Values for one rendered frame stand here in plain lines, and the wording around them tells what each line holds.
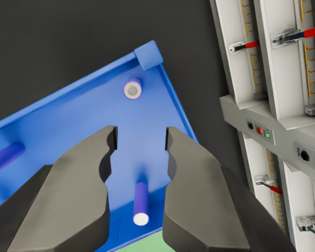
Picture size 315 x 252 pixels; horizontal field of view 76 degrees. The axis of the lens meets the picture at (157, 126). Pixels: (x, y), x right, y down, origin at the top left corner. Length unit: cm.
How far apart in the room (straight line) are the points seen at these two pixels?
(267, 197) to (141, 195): 62
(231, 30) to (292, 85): 24
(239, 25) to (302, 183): 42
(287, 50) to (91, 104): 37
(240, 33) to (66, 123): 51
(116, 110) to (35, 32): 60
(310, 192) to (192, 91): 45
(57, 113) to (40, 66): 54
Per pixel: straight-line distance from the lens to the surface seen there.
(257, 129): 58
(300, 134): 45
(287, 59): 47
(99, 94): 26
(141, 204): 26
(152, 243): 60
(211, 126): 81
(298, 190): 60
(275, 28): 46
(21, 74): 85
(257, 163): 75
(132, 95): 19
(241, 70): 64
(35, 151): 31
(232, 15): 64
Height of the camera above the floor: 74
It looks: 73 degrees down
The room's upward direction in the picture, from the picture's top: 167 degrees clockwise
